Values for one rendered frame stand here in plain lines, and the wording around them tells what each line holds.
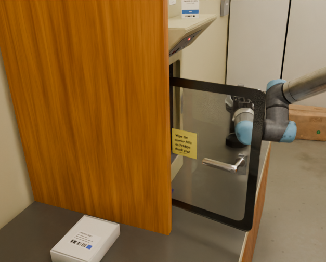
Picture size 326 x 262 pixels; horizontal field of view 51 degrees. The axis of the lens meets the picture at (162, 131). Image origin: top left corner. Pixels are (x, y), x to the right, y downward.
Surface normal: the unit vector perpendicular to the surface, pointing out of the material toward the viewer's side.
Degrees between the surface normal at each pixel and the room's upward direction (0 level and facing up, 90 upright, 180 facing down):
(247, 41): 90
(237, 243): 0
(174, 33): 90
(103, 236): 0
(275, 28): 90
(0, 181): 90
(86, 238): 0
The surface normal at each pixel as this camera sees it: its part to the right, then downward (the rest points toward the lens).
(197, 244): -0.03, -0.91
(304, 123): -0.29, 0.37
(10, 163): 0.93, 0.14
